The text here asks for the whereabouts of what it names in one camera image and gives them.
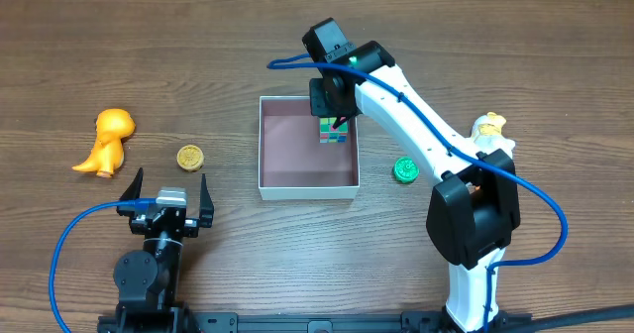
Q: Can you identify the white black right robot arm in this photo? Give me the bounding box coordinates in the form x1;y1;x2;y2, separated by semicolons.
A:
302;18;520;332

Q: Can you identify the orange toy dinosaur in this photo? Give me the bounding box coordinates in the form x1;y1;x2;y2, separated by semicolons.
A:
72;108;136;178

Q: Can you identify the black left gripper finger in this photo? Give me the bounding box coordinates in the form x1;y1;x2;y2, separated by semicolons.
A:
120;167;144;201
199;174;215;228

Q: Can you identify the multicoloured puzzle cube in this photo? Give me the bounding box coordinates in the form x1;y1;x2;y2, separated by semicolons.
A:
319;117;349;143

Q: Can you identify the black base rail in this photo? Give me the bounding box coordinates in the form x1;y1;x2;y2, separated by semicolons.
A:
96;311;534;333

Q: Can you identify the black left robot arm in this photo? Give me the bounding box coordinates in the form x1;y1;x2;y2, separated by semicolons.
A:
97;169;214;333

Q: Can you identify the black thick cable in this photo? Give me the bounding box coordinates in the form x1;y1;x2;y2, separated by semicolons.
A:
514;303;634;333

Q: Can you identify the white box pink interior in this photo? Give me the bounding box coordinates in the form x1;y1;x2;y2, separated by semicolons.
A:
258;96;360;201

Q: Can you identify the green round disc toy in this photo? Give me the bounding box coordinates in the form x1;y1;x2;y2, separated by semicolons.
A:
392;157;420;184

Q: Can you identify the white plush duck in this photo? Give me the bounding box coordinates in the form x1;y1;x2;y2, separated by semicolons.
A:
471;112;515;155

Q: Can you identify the yellow round disc toy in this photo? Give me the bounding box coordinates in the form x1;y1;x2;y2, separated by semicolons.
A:
176;145;204;171

